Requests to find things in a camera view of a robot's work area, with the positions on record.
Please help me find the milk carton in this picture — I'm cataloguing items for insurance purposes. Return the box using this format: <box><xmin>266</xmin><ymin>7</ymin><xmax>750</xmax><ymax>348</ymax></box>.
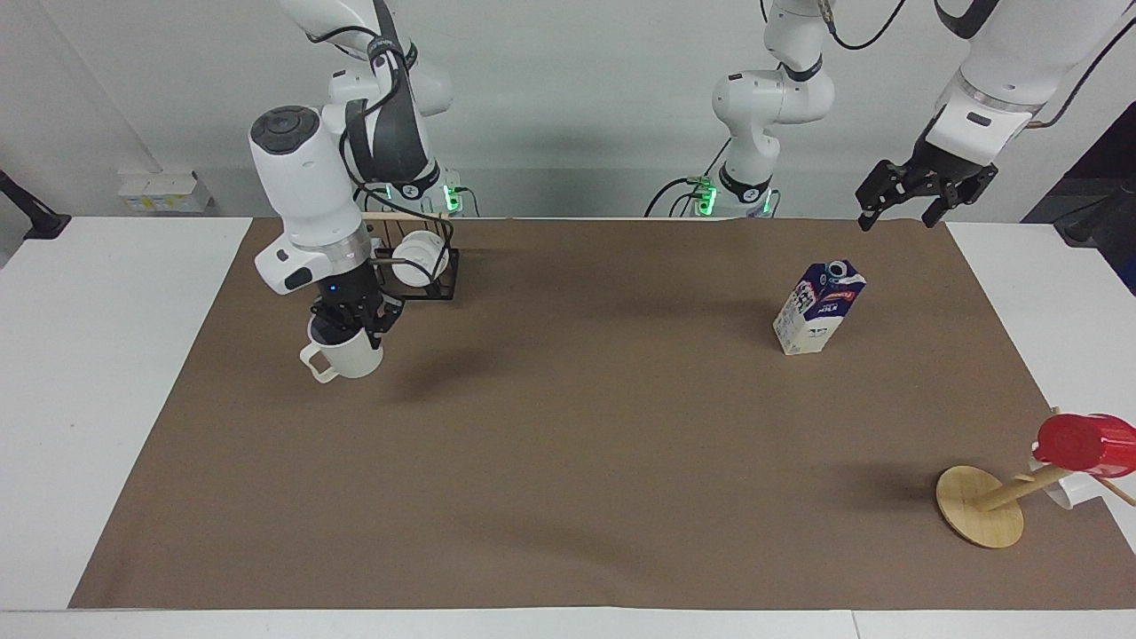
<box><xmin>772</xmin><ymin>259</ymin><xmax>868</xmax><ymax>357</ymax></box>

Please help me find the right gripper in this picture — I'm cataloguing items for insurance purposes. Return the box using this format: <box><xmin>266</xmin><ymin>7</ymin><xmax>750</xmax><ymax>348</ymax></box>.
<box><xmin>310</xmin><ymin>263</ymin><xmax>406</xmax><ymax>349</ymax></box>

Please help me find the white box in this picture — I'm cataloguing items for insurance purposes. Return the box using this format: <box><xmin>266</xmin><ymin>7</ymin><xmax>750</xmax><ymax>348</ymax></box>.
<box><xmin>117</xmin><ymin>170</ymin><xmax>215</xmax><ymax>215</ymax></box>

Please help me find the black cable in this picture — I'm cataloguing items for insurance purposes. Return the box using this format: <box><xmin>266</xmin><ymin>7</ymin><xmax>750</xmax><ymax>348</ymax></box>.
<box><xmin>643</xmin><ymin>176</ymin><xmax>713</xmax><ymax>219</ymax></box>
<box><xmin>825</xmin><ymin>0</ymin><xmax>908</xmax><ymax>51</ymax></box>
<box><xmin>1029</xmin><ymin>16</ymin><xmax>1136</xmax><ymax>130</ymax></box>
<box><xmin>305</xmin><ymin>25</ymin><xmax>456</xmax><ymax>267</ymax></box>

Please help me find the wooden mug stand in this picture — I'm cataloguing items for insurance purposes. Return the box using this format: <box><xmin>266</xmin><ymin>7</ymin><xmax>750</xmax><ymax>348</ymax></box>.
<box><xmin>935</xmin><ymin>407</ymin><xmax>1136</xmax><ymax>549</ymax></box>

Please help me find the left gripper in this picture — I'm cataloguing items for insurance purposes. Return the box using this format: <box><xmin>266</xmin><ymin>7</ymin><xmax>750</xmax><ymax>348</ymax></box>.
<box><xmin>855</xmin><ymin>131</ymin><xmax>1000</xmax><ymax>233</ymax></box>

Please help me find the black stand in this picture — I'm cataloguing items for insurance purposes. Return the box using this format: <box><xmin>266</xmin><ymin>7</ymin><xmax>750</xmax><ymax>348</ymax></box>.
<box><xmin>0</xmin><ymin>169</ymin><xmax>73</xmax><ymax>241</ymax></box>
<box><xmin>1021</xmin><ymin>102</ymin><xmax>1136</xmax><ymax>296</ymax></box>

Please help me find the white cup with handle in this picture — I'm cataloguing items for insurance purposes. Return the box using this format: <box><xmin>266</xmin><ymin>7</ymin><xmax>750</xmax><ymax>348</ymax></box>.
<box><xmin>299</xmin><ymin>315</ymin><xmax>385</xmax><ymax>384</ymax></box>

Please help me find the red cup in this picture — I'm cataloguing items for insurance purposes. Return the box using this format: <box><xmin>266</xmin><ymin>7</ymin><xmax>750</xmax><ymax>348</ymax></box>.
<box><xmin>1034</xmin><ymin>413</ymin><xmax>1136</xmax><ymax>479</ymax></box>

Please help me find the black wire cup rack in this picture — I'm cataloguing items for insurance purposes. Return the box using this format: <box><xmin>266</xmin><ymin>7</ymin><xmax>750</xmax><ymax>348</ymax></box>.
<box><xmin>359</xmin><ymin>210</ymin><xmax>462</xmax><ymax>304</ymax></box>

